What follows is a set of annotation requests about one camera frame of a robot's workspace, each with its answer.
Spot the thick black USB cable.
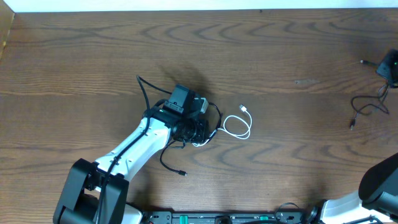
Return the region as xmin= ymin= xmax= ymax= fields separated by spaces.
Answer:
xmin=349 ymin=59 xmax=391 ymax=131

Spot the thin black USB cable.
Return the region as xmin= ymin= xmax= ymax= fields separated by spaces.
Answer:
xmin=159 ymin=101 xmax=223 ymax=177

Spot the white USB cable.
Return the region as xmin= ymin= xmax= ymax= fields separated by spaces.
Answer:
xmin=192 ymin=104 xmax=253 ymax=148

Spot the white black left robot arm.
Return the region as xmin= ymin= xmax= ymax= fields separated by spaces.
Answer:
xmin=53 ymin=106 xmax=209 ymax=223

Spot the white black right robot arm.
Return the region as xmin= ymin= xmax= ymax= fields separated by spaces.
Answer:
xmin=300 ymin=49 xmax=397 ymax=223

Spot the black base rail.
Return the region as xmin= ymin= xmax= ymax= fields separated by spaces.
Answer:
xmin=124 ymin=202 xmax=327 ymax=224

